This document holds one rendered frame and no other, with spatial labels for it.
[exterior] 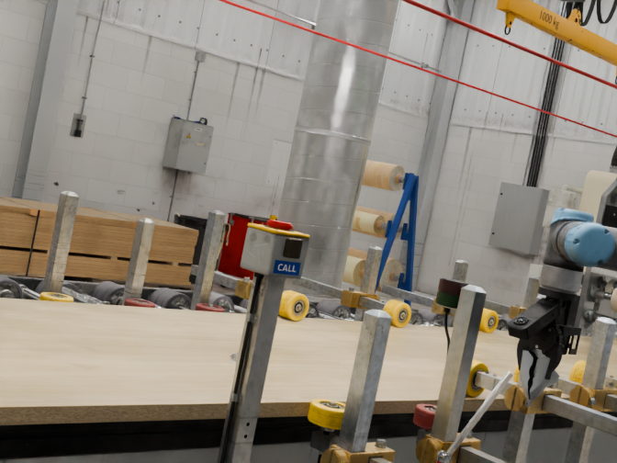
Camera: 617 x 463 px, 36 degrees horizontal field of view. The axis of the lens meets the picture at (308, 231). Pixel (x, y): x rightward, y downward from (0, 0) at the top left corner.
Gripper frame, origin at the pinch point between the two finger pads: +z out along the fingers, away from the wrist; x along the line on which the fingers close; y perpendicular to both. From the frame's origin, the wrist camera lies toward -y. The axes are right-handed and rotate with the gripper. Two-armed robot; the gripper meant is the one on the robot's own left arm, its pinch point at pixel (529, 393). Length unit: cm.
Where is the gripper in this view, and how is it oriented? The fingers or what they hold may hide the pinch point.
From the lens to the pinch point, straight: 188.2
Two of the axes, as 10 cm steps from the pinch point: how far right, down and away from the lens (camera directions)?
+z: -2.0, 9.8, 0.5
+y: 7.4, 1.1, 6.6
